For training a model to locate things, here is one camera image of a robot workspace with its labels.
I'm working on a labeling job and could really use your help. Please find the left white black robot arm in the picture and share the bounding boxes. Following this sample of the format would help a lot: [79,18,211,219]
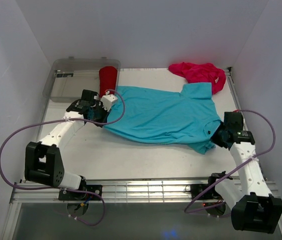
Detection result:
[24,90,118,200]

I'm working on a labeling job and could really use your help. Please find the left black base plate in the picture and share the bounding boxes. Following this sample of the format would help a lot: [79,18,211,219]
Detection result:
[58,184,103,202]

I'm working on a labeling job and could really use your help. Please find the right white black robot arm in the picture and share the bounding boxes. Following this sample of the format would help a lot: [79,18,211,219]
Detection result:
[206,111,282,234]

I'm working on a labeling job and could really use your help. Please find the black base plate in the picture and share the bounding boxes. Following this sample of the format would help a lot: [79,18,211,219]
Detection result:
[190,182,232,201]
[58,184,103,202]

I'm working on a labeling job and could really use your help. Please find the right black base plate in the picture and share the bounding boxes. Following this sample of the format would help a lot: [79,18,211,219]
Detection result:
[190,182,232,201]

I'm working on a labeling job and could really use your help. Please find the clear plastic bin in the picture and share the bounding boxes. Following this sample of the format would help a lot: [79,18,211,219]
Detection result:
[43,57,121,103]

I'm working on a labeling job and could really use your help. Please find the magenta t shirt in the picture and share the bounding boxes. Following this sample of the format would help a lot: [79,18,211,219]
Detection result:
[168,62,227,95]

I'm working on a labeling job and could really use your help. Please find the aluminium frame rail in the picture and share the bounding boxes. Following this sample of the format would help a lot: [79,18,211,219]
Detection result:
[10,178,279,204]

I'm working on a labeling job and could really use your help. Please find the rolled red t shirt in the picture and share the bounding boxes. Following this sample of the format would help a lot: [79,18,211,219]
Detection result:
[99,66,118,98]

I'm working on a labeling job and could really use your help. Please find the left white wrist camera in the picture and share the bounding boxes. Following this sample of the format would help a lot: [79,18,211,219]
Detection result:
[100,94,118,112]

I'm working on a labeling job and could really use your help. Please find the cyan t shirt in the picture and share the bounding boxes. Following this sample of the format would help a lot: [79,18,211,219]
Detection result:
[105,82,221,155]

